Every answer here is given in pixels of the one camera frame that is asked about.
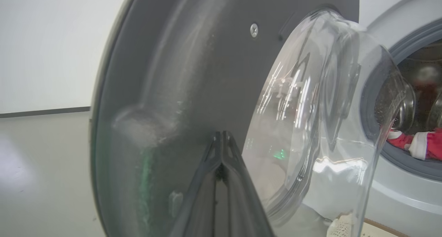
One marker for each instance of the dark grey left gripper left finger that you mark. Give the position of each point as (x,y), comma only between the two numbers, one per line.
(197,209)

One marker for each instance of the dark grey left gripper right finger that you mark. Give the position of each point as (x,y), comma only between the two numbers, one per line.
(248,209)

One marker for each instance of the round washing machine door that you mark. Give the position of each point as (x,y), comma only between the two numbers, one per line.
(179,75)

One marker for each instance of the red and white garment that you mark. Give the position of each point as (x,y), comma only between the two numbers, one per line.
(428,145)

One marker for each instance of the cream perforated laundry basket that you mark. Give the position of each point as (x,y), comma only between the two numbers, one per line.
(340,228)

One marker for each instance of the white front-load washing machine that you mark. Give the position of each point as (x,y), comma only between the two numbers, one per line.
(407,202)

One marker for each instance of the grey rubber door seal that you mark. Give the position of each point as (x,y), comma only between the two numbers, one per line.
(402,163)

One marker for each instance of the stainless steel washer drum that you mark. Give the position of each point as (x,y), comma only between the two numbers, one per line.
(428,112)

